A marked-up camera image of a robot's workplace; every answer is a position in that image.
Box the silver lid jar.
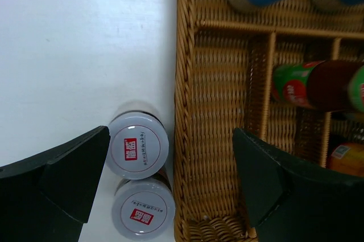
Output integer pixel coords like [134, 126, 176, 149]
[111, 177, 176, 241]
[106, 100, 169, 180]

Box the wicker divided tray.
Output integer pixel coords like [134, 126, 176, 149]
[173, 0, 363, 241]

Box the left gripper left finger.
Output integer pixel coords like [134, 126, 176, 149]
[1, 126, 110, 241]

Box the silver lid jar front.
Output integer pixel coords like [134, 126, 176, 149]
[111, 177, 176, 241]

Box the green cap sauce bottle front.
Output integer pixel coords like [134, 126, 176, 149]
[325, 112, 364, 179]

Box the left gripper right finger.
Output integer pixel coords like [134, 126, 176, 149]
[233, 128, 363, 241]

